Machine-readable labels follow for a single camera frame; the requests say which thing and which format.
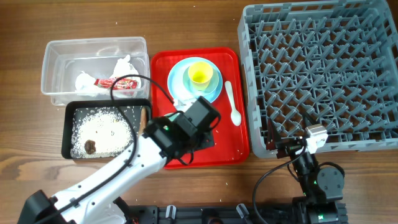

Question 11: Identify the white napkin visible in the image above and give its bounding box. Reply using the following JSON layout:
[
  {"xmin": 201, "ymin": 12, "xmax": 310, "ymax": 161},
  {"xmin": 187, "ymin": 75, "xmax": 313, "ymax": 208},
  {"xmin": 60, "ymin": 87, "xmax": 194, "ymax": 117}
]
[{"xmin": 75, "ymin": 55, "xmax": 142, "ymax": 96}]

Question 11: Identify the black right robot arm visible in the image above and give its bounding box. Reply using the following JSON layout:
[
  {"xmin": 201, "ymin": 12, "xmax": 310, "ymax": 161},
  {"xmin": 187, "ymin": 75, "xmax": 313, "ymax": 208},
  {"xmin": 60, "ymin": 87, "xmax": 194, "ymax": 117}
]
[{"xmin": 266, "ymin": 113, "xmax": 345, "ymax": 223}]

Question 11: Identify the green rice bowl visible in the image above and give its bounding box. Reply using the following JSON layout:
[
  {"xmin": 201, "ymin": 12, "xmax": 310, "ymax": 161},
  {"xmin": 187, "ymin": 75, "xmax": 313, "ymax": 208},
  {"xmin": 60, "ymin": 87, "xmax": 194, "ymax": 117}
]
[{"xmin": 164, "ymin": 111, "xmax": 182, "ymax": 121}]

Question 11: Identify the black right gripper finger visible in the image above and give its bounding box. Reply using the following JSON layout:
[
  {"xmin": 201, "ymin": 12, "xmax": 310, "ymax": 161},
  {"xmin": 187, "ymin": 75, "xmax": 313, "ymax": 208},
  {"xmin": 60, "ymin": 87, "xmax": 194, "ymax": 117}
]
[
  {"xmin": 303, "ymin": 111, "xmax": 314, "ymax": 128},
  {"xmin": 267, "ymin": 119, "xmax": 281, "ymax": 148}
]

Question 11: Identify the white plastic spoon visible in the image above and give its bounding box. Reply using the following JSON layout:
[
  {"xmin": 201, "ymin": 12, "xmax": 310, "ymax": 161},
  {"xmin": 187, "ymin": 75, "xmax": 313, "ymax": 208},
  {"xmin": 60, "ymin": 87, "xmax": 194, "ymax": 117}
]
[{"xmin": 224, "ymin": 81, "xmax": 242, "ymax": 126}]

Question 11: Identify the dark brown food lump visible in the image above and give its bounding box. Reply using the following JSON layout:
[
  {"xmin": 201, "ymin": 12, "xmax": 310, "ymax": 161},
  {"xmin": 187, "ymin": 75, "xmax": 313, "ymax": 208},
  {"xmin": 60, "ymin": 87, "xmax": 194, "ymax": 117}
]
[{"xmin": 84, "ymin": 140, "xmax": 96, "ymax": 154}]

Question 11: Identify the light blue plate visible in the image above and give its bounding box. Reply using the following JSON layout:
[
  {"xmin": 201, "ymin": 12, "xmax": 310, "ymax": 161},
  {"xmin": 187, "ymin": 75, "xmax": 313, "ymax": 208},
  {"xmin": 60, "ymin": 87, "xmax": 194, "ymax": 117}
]
[{"xmin": 167, "ymin": 57, "xmax": 223, "ymax": 103}]

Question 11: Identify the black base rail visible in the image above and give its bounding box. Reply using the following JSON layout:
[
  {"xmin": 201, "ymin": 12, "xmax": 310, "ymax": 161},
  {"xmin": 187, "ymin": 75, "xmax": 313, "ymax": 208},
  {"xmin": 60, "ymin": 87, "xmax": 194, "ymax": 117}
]
[{"xmin": 124, "ymin": 203, "xmax": 348, "ymax": 224}]

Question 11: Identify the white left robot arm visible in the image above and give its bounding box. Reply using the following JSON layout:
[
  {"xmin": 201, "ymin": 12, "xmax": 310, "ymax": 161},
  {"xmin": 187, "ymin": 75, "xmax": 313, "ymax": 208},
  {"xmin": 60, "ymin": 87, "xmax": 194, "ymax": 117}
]
[{"xmin": 18, "ymin": 111, "xmax": 221, "ymax": 223}]

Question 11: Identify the red snack wrapper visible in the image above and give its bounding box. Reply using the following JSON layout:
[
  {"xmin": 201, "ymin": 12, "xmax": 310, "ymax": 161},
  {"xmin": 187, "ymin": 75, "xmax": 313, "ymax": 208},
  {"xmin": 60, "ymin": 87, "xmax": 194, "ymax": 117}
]
[{"xmin": 94, "ymin": 78, "xmax": 139, "ymax": 90}]

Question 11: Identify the cooked white rice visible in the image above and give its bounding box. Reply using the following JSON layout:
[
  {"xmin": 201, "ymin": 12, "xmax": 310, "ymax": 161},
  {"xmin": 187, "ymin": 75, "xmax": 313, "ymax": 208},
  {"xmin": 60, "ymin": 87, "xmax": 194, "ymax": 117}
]
[{"xmin": 77, "ymin": 113, "xmax": 134, "ymax": 154}]

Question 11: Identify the grey dishwasher rack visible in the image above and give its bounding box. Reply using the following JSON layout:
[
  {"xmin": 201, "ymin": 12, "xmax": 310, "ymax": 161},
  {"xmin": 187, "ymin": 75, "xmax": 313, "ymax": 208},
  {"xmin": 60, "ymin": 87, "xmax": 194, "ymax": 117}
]
[{"xmin": 238, "ymin": 1, "xmax": 397, "ymax": 158}]

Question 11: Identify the black plastic tray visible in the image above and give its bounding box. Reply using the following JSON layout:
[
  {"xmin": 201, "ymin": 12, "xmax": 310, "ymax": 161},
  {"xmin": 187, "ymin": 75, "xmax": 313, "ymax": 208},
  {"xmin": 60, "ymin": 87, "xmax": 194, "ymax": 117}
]
[{"xmin": 61, "ymin": 99, "xmax": 152, "ymax": 159}]

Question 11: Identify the brown bread stick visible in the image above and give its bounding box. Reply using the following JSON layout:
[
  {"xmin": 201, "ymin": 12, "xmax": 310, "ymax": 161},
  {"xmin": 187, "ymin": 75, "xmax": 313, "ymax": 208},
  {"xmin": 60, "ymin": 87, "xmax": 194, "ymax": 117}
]
[{"xmin": 138, "ymin": 107, "xmax": 147, "ymax": 136}]

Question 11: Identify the yellow plastic cup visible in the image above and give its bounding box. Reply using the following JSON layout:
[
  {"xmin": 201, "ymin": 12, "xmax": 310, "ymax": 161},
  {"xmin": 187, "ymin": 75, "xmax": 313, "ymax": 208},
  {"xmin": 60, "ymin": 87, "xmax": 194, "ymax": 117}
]
[{"xmin": 188, "ymin": 62, "xmax": 213, "ymax": 91}]

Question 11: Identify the clear plastic storage bin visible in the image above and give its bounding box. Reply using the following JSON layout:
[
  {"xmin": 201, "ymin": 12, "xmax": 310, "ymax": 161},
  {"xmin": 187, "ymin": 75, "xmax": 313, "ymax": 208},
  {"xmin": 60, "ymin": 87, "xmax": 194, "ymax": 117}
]
[{"xmin": 41, "ymin": 37, "xmax": 150, "ymax": 106}]

